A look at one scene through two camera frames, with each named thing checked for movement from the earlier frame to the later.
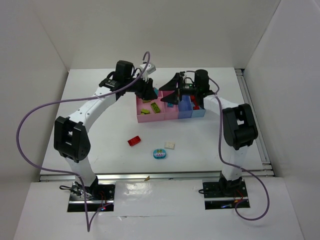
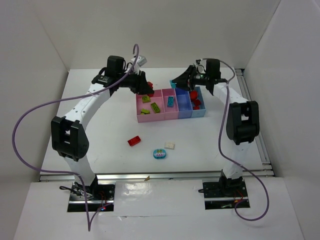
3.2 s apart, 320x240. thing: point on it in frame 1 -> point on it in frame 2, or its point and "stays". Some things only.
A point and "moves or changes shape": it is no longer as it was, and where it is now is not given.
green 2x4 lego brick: [155, 107] stays
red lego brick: [133, 141] stays
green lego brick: [144, 111] stays
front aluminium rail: [266, 175] stays
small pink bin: [170, 113] stays
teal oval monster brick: [159, 153] stays
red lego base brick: [193, 98] moves or changes shape
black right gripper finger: [171, 85] -> [183, 81]
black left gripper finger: [149, 93] -> [143, 86]
